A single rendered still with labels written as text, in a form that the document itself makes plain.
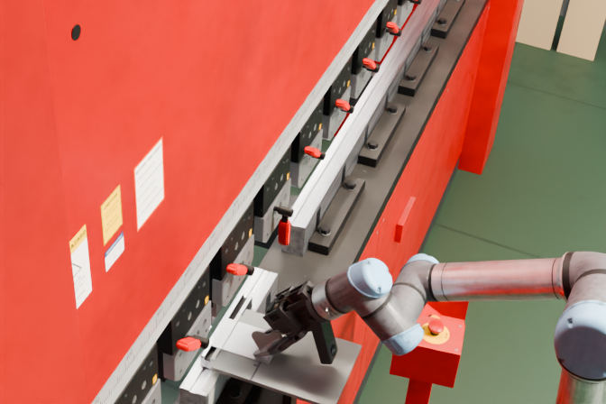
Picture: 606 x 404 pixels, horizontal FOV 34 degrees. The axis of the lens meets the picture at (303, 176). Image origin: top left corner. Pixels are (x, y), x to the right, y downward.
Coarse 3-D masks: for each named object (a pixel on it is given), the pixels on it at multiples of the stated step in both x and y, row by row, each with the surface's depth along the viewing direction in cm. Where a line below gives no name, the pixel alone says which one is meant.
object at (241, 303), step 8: (240, 296) 217; (248, 296) 217; (240, 304) 216; (248, 304) 216; (232, 312) 213; (240, 312) 213; (224, 320) 211; (208, 352) 204; (200, 360) 204; (208, 360) 203
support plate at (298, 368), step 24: (312, 336) 209; (216, 360) 202; (240, 360) 202; (288, 360) 203; (312, 360) 204; (336, 360) 204; (264, 384) 198; (288, 384) 198; (312, 384) 199; (336, 384) 199
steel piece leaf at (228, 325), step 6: (228, 318) 211; (228, 324) 210; (234, 324) 210; (222, 330) 208; (228, 330) 209; (216, 336) 207; (222, 336) 207; (228, 336) 207; (216, 342) 206; (222, 342) 206
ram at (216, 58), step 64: (64, 0) 105; (128, 0) 119; (192, 0) 138; (256, 0) 162; (320, 0) 198; (384, 0) 253; (64, 64) 109; (128, 64) 124; (192, 64) 144; (256, 64) 171; (320, 64) 211; (64, 128) 113; (128, 128) 129; (192, 128) 150; (256, 128) 180; (64, 192) 117; (128, 192) 134; (192, 192) 158; (256, 192) 191; (128, 256) 140; (192, 256) 165; (128, 320) 146
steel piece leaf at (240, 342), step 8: (240, 328) 209; (248, 328) 209; (256, 328) 209; (232, 336) 207; (240, 336) 207; (248, 336) 207; (232, 344) 205; (240, 344) 206; (248, 344) 206; (232, 352) 204; (240, 352) 204; (248, 352) 204; (256, 360) 202; (264, 360) 203
